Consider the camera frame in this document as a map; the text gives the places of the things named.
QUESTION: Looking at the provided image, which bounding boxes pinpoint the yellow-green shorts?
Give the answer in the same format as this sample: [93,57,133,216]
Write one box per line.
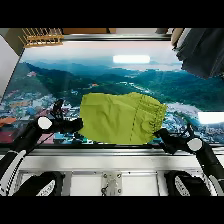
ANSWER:
[78,91,168,146]

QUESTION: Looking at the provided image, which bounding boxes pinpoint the heap of clothes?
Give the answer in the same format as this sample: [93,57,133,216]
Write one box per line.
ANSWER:
[171,27,224,80]

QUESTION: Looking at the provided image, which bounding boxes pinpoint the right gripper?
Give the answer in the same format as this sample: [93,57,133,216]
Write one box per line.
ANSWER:
[153,128,183,155]

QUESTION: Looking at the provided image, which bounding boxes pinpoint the silver frame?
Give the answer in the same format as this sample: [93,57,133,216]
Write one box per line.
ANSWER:
[0,145,224,197]

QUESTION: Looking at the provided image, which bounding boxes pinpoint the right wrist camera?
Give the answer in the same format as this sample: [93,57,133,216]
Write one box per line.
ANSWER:
[185,122,198,141]

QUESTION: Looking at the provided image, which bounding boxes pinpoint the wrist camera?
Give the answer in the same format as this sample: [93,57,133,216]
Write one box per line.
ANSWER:
[49,98,65,122]
[185,122,198,141]

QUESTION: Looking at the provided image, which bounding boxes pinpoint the wooden clothes hangers rack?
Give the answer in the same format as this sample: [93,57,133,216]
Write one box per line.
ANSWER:
[20,27,64,48]

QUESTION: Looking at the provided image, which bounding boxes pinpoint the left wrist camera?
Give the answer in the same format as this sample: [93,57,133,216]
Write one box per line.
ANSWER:
[49,98,65,122]

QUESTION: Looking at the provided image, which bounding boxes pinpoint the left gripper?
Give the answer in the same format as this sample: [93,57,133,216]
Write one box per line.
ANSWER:
[57,118,84,134]

